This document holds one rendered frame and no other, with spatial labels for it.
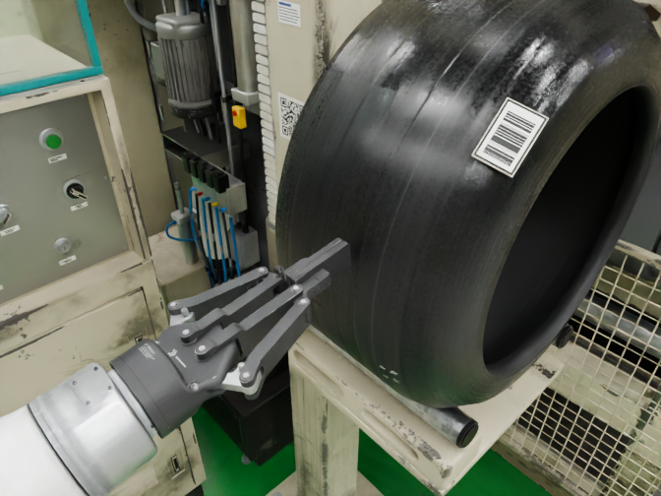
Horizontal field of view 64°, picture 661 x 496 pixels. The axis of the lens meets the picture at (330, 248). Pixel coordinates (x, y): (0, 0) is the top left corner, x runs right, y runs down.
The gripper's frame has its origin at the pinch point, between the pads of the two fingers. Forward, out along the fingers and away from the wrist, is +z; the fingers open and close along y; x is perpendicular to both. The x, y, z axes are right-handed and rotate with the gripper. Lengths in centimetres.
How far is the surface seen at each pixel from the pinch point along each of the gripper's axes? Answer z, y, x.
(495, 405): 26, -8, 46
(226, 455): -1, 66, 124
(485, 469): 56, 6, 132
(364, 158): 9.1, 2.0, -7.3
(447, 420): 12.0, -7.9, 33.1
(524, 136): 15.9, -10.8, -11.0
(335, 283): 3.2, 1.8, 5.6
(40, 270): -18, 62, 26
